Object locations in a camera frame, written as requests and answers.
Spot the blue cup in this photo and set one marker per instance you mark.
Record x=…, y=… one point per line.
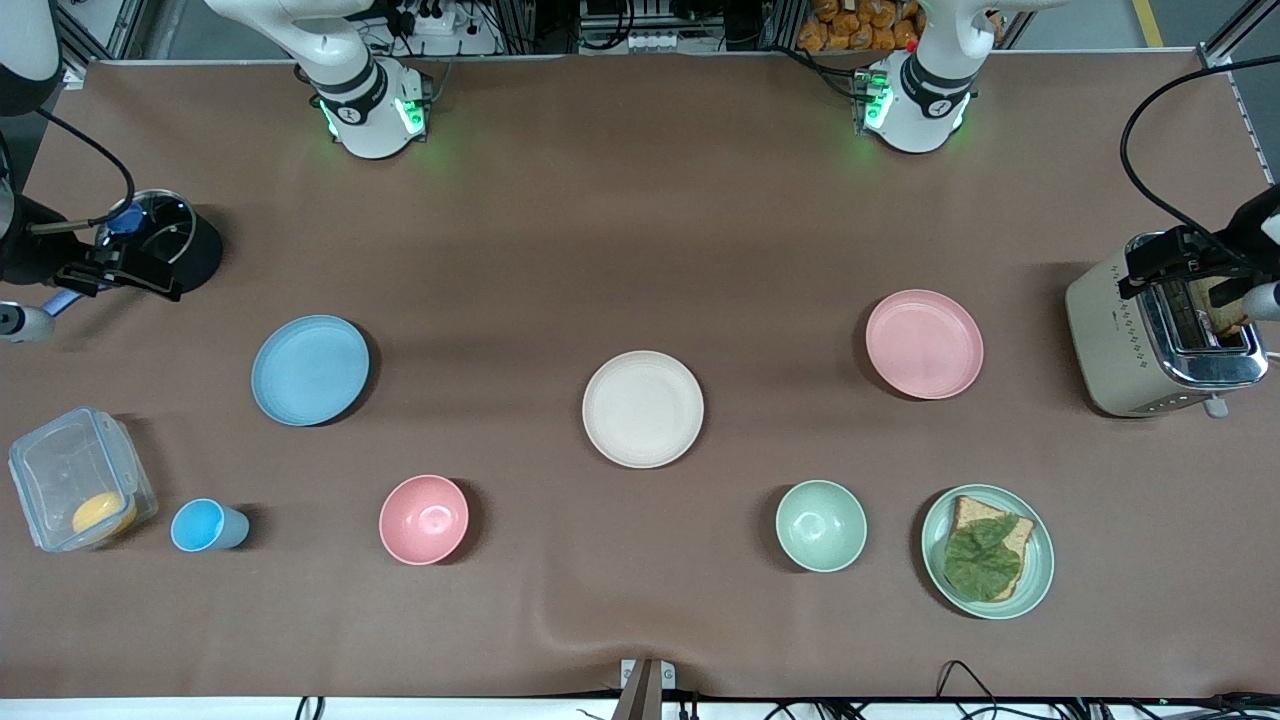
x=200, y=525

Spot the blue plate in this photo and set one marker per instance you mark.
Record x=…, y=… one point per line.
x=310, y=370

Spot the green bowl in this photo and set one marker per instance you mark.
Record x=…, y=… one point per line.
x=821, y=526

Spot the clear plastic container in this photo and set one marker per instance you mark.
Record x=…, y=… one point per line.
x=60, y=470

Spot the beige chrome toaster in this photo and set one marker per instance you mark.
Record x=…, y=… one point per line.
x=1110, y=350

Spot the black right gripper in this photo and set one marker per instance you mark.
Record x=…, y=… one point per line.
x=30, y=252

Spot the yellow round food piece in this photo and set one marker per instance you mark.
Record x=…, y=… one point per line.
x=103, y=515

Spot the brown table mat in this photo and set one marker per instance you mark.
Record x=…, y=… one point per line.
x=640, y=250

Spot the pink plate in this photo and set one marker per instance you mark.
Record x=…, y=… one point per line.
x=924, y=344

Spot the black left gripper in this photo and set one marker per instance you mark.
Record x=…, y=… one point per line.
x=1262, y=232

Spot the orange snack bag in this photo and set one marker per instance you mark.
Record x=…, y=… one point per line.
x=855, y=25

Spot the toasted bread slice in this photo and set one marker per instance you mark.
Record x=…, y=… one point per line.
x=975, y=510

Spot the brown bread slice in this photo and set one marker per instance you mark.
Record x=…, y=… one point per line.
x=1222, y=315

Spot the glass lid blue knob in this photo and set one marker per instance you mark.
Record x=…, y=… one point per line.
x=165, y=215

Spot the green lettuce leaf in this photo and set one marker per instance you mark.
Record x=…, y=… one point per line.
x=982, y=560

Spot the green plate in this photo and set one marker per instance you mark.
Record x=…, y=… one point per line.
x=1040, y=560

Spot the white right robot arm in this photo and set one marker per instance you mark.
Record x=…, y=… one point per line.
x=360, y=100

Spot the beige plate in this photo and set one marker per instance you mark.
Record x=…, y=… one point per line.
x=643, y=409

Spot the pink bowl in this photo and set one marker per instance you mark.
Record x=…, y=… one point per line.
x=424, y=520

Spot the white power strip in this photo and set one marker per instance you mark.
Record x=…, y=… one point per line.
x=655, y=42
x=430, y=18

